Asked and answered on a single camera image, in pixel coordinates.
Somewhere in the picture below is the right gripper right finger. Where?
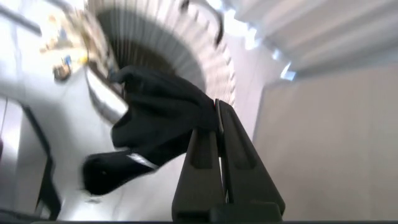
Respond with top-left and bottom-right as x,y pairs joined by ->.
211,98 -> 286,222

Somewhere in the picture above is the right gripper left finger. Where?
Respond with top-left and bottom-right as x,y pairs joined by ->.
172,129 -> 226,222

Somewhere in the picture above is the black garment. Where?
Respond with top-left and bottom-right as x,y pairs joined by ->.
82,65 -> 219,196

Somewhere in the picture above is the white laundry basket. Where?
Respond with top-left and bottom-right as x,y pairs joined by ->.
83,0 -> 237,125

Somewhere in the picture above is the cream printed garment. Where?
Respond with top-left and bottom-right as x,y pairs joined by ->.
39,9 -> 91,83

